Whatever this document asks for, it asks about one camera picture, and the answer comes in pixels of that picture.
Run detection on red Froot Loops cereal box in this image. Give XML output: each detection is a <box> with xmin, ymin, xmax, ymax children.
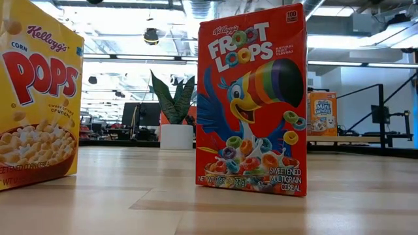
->
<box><xmin>195</xmin><ymin>3</ymin><xmax>308</xmax><ymax>198</ymax></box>

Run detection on orange Mini Wheats cereal box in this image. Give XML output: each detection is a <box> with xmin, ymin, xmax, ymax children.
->
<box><xmin>306</xmin><ymin>91</ymin><xmax>338</xmax><ymax>137</ymax></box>

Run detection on yellow Corn Pops cereal box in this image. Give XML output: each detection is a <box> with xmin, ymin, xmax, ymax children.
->
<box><xmin>0</xmin><ymin>0</ymin><xmax>85</xmax><ymax>192</ymax></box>

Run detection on wooden shelf board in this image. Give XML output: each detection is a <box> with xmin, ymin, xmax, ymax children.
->
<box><xmin>306</xmin><ymin>136</ymin><xmax>381</xmax><ymax>144</ymax></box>

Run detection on red-orange background panel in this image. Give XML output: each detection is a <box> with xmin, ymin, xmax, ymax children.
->
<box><xmin>159</xmin><ymin>104</ymin><xmax>198</xmax><ymax>127</ymax></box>

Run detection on snake plant in white pot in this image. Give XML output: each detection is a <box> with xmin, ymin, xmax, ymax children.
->
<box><xmin>150</xmin><ymin>69</ymin><xmax>197</xmax><ymax>151</ymax></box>

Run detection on black computer monitor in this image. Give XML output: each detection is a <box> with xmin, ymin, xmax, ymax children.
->
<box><xmin>121</xmin><ymin>102</ymin><xmax>161</xmax><ymax>127</ymax></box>

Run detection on black hanging ceiling fixture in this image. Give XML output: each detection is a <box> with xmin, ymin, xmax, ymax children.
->
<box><xmin>143</xmin><ymin>27</ymin><xmax>160</xmax><ymax>46</ymax></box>

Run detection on silver ventilation duct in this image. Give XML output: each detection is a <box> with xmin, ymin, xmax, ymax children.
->
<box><xmin>302</xmin><ymin>0</ymin><xmax>328</xmax><ymax>22</ymax></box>
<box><xmin>188</xmin><ymin>0</ymin><xmax>217</xmax><ymax>21</ymax></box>

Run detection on black cable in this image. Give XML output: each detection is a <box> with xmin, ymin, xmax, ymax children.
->
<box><xmin>346</xmin><ymin>71</ymin><xmax>418</xmax><ymax>132</ymax></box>

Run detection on blue wall panel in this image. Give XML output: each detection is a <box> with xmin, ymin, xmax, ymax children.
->
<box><xmin>411</xmin><ymin>81</ymin><xmax>418</xmax><ymax>144</ymax></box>

